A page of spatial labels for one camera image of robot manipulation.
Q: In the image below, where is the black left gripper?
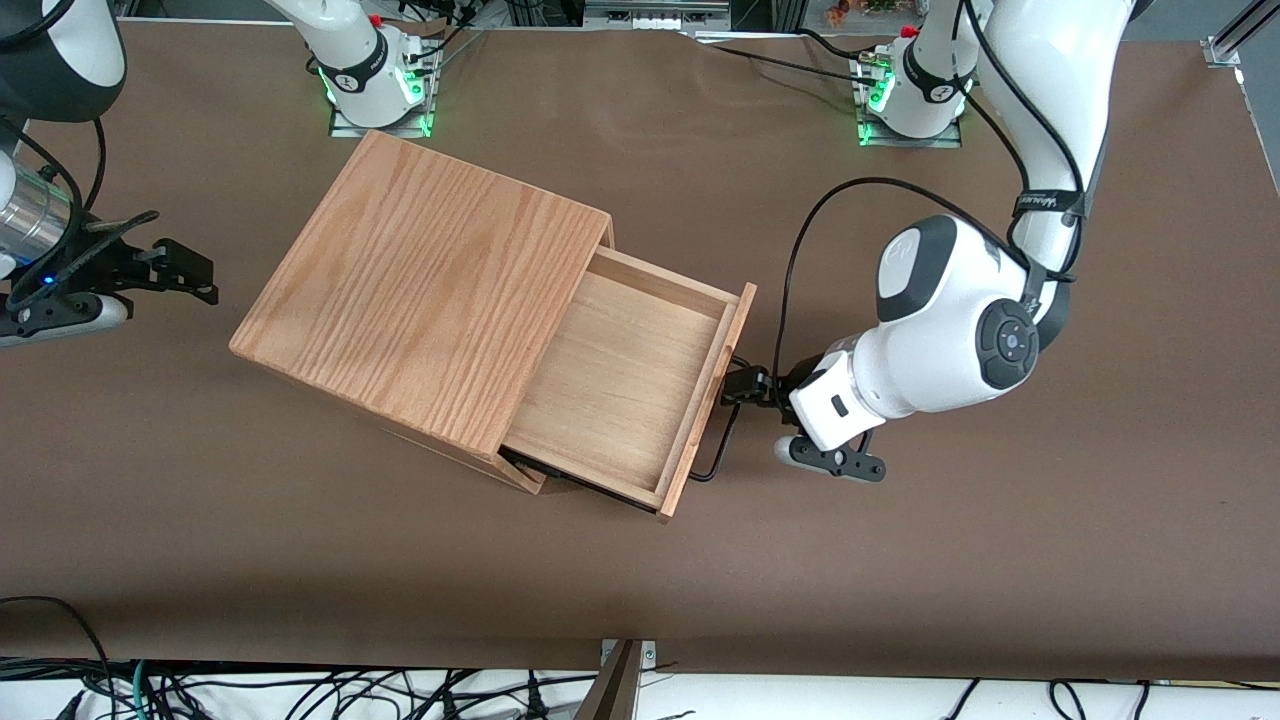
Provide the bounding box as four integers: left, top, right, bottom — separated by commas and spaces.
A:
720, 345, 851, 414

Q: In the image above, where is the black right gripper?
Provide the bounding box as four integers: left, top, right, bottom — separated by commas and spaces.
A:
3, 232, 220, 323

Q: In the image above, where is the wooden drawer with black handle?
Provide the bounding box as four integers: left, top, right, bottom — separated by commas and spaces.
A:
498, 447, 656, 513
500, 245, 763, 526

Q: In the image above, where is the light oak wooden cabinet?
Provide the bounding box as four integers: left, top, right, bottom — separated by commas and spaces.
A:
228, 130, 616, 496

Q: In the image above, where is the large table cover mat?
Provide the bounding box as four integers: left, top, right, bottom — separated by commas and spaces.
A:
0, 20, 1280, 683

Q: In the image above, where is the grey power strip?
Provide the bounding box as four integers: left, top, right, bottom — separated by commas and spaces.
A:
583, 0, 733, 31

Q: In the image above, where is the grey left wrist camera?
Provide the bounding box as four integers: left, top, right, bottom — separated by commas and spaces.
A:
773, 433, 888, 484

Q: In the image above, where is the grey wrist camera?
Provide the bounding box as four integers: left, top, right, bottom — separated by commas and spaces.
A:
773, 433, 888, 484
0, 295, 133, 349

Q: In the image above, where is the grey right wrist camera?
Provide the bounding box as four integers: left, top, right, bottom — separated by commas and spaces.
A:
0, 295, 133, 349

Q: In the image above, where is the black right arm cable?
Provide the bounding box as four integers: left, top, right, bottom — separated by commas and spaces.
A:
0, 115, 161, 311

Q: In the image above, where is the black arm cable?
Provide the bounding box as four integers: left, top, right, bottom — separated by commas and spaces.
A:
773, 0, 1091, 401
0, 115, 161, 311

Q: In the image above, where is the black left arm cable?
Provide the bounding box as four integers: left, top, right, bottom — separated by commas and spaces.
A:
773, 0, 1091, 401

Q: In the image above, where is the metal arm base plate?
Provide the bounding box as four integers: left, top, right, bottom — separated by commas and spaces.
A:
328, 40, 441, 139
852, 50, 966, 149

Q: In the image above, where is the black cable on table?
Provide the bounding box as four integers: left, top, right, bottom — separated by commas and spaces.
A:
795, 27, 881, 63
695, 38, 873, 86

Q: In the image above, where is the grey metal mounting bracket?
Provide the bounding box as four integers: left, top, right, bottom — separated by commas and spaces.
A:
573, 638, 658, 720

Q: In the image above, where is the black velcro cable strap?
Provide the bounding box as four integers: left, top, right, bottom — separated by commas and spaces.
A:
1012, 186, 1089, 219

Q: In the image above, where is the black arched floor cable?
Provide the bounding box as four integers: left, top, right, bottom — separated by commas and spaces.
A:
0, 595, 113, 720

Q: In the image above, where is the aluminium profile rail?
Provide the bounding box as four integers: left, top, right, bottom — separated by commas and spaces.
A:
1203, 0, 1276, 71

